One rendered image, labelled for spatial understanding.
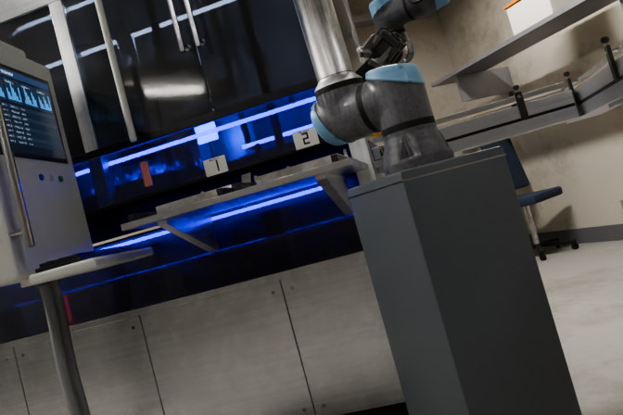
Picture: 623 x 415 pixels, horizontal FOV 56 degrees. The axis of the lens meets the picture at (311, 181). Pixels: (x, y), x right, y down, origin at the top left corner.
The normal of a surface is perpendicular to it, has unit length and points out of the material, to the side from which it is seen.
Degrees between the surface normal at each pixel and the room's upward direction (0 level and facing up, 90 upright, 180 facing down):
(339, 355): 90
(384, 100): 90
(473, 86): 90
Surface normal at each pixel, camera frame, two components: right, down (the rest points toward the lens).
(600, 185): -0.90, 0.22
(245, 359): -0.22, 0.00
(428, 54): 0.35, -0.16
